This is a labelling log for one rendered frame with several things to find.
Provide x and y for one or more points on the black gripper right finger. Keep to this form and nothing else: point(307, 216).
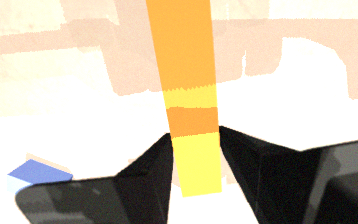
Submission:
point(283, 185)

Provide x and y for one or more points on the yellow bar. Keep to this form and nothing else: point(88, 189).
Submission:
point(182, 37)

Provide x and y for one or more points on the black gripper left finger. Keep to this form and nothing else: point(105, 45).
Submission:
point(138, 194)

